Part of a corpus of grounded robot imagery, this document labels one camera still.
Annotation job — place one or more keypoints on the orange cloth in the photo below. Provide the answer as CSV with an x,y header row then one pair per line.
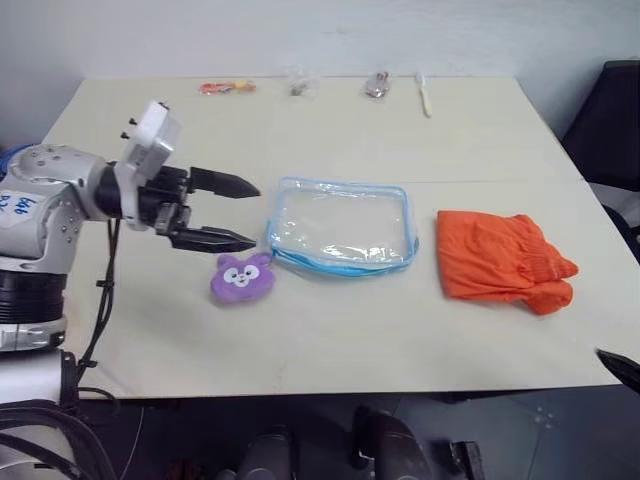
x,y
490,255

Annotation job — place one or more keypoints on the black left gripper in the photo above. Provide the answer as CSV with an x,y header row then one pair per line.
x,y
167,200

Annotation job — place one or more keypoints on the clear bag with brown item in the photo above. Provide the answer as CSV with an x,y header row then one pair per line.
x,y
377,86

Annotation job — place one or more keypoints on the black chair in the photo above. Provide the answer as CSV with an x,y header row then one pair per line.
x,y
612,130

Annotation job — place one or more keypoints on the purple plush toy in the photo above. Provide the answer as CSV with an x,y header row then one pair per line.
x,y
242,280

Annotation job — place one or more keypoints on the large dark rounded shape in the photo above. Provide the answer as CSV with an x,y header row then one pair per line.
x,y
392,445

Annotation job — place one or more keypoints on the clear blue-trimmed plastic pouch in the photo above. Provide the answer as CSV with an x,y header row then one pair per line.
x,y
340,220

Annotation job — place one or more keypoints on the orange snack packet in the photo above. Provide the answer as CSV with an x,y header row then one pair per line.
x,y
227,87

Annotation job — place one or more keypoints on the white yellow toothbrush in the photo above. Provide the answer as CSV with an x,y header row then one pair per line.
x,y
425,97

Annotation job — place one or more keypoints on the blue round object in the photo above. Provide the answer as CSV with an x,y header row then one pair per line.
x,y
4,160

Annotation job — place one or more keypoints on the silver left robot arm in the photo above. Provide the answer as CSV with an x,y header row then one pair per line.
x,y
45,200

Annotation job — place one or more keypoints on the clear bag of small parts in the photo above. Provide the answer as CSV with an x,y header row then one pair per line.
x,y
301,85

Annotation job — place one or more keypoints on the dark grey rounded shape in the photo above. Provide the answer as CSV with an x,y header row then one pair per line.
x,y
267,455

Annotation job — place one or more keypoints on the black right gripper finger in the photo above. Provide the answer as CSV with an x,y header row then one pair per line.
x,y
627,372

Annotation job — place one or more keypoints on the small dark block shape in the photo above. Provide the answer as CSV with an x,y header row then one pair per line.
x,y
465,460

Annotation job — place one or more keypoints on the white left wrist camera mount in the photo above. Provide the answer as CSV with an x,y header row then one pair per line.
x,y
150,145

